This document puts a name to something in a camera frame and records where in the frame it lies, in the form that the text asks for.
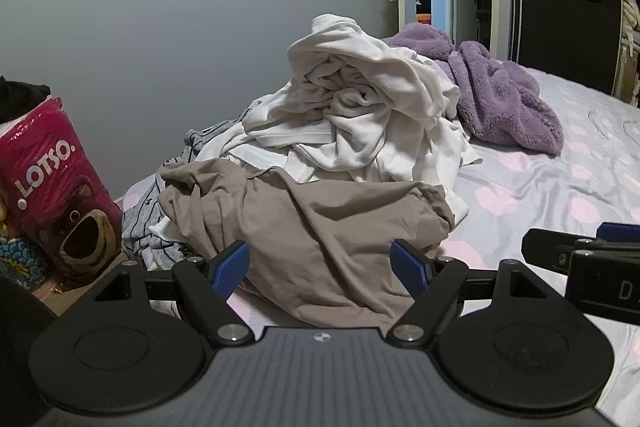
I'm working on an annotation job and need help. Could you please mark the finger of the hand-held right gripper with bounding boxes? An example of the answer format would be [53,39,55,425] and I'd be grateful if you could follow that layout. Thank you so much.
[521,229,640,324]
[597,222,640,242]

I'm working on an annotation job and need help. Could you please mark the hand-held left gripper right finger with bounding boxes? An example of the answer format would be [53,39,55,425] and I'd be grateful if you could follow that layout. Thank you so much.
[385,238,566,348]

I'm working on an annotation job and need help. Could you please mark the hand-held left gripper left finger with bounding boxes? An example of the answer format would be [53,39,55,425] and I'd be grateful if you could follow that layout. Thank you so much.
[75,241,253,348]

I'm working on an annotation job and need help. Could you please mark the taupe shirt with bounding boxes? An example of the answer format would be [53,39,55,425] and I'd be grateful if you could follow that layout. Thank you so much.
[157,157,456,330]

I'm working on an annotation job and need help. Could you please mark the polka dot bed sheet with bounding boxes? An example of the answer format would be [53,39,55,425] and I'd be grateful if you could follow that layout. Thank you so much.
[112,66,640,427]

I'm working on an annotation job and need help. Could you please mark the grey striped garment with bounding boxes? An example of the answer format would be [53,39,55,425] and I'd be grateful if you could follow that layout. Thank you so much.
[121,119,251,273]

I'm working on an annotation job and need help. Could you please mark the white crumpled garment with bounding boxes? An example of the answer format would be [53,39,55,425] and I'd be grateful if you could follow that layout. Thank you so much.
[192,13,483,228]

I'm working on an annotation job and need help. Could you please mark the purple fleece blanket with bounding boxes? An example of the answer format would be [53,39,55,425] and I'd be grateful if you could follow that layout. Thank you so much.
[382,23,565,156]

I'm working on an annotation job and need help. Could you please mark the blue patterned item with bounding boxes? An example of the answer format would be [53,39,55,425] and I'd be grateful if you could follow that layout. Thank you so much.
[0,239,51,290]

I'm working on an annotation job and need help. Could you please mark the pink printed bag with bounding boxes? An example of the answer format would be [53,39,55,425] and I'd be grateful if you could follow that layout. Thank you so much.
[0,96,123,278]

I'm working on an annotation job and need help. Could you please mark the black wardrobe door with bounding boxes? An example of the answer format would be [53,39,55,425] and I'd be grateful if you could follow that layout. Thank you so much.
[510,0,623,95]

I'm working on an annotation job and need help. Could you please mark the black cloth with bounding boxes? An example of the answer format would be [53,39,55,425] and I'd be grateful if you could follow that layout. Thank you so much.
[0,76,52,125]

